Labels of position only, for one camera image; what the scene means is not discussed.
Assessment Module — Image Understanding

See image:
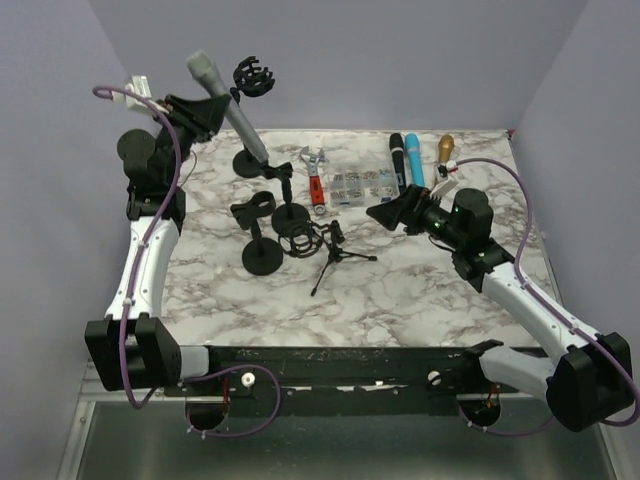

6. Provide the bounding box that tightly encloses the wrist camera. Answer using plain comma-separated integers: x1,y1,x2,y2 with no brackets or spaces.
430,160,458,201
111,75,168,117

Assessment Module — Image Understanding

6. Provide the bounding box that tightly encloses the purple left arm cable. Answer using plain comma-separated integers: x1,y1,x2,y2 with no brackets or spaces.
92,85,182,410

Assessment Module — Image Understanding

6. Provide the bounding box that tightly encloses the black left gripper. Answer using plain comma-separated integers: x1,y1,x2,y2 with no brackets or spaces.
152,92,229,184

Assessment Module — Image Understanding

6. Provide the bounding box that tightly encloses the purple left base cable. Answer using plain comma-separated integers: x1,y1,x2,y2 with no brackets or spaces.
185,364,283,441

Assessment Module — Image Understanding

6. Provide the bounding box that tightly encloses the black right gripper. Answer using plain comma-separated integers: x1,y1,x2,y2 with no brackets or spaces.
368,182,466,249

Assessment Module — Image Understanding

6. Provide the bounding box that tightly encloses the tall black shock-mount stand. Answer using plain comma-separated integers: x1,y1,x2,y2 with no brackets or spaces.
230,56,275,179

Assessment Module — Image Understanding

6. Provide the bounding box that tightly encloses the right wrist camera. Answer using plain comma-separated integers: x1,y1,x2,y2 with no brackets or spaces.
430,160,458,201

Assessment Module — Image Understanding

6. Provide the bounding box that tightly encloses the clear plastic screw box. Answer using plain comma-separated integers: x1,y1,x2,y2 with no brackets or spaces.
322,135,399,209

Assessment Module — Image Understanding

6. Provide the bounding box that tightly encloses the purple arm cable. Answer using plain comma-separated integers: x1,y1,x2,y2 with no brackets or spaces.
92,85,182,410
447,157,640,426

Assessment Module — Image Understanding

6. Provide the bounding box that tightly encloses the blue microphone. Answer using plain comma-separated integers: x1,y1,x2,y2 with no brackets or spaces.
404,133,425,187

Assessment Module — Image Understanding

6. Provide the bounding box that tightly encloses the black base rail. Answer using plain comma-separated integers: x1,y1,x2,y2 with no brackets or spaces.
163,340,518,416

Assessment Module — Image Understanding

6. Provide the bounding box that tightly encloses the black clip desk stand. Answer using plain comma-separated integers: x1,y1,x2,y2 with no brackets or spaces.
260,162,310,238

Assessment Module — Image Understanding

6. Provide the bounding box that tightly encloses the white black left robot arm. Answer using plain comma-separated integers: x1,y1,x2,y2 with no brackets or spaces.
84,94,231,395

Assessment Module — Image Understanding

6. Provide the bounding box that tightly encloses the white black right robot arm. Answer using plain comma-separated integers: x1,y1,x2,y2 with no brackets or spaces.
366,185,639,432

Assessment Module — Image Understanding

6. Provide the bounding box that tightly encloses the black microphone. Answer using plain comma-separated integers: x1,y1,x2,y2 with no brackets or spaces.
389,133,407,194

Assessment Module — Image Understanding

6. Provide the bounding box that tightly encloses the red handled adjustable wrench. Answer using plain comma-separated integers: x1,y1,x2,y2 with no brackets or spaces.
300,146,326,215

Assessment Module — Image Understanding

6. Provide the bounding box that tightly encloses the black tripod shock-mount stand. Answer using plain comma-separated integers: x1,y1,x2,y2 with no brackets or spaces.
278,220,378,297

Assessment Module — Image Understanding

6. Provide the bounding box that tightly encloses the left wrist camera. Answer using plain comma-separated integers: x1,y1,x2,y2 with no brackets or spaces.
111,75,168,117

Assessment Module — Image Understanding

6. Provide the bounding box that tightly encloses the gold microphone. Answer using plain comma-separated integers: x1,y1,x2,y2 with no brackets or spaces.
437,134,455,164

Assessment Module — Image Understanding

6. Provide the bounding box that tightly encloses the grey microphone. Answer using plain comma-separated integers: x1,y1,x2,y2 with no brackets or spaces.
187,50,269,164

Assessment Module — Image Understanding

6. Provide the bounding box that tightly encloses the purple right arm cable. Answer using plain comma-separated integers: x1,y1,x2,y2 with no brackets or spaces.
447,157,640,426

